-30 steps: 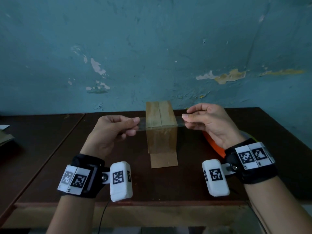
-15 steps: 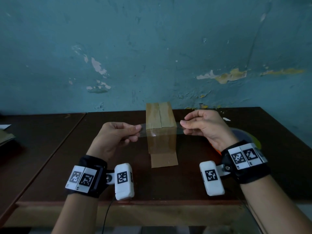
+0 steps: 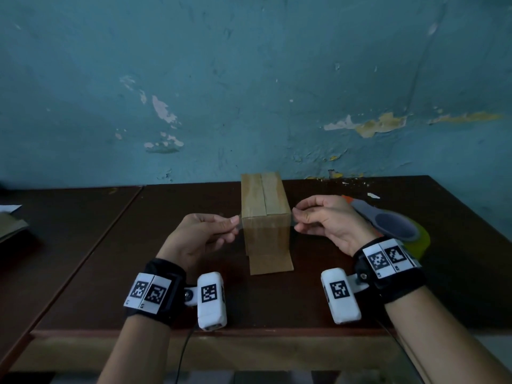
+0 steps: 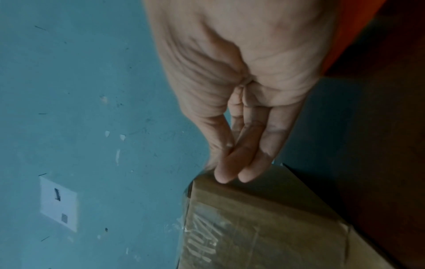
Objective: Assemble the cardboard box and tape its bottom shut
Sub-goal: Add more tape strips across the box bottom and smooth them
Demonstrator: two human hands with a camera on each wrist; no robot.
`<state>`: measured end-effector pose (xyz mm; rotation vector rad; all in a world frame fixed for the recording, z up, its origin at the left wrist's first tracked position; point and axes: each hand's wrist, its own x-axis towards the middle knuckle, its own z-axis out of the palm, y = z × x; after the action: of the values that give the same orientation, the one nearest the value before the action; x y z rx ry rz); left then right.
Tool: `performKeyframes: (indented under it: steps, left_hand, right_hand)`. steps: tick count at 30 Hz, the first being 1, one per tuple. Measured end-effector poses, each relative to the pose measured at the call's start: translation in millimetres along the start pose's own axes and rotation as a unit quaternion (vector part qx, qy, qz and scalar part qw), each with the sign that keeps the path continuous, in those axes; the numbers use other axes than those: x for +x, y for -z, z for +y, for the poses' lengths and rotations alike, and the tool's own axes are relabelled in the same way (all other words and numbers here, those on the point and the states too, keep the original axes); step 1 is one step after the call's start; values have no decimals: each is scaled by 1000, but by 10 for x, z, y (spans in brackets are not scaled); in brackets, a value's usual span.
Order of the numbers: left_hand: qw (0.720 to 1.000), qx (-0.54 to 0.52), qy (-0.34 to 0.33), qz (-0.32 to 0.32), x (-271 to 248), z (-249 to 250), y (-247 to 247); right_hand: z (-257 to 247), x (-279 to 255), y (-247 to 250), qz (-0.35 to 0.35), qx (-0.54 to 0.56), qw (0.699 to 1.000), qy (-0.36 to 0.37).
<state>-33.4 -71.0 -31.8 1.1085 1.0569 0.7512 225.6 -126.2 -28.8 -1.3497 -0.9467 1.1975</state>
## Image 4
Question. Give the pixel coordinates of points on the clear tape strip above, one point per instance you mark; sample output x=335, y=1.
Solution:
x=212, y=236

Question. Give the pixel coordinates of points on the brown cardboard box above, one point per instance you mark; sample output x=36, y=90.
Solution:
x=282, y=210

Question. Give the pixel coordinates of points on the orange tape dispenser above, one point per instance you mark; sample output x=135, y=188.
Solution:
x=348, y=26

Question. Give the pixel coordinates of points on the person's right hand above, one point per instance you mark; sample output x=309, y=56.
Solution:
x=249, y=52

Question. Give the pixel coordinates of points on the white paper label on wall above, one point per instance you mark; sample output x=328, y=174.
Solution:
x=58, y=207

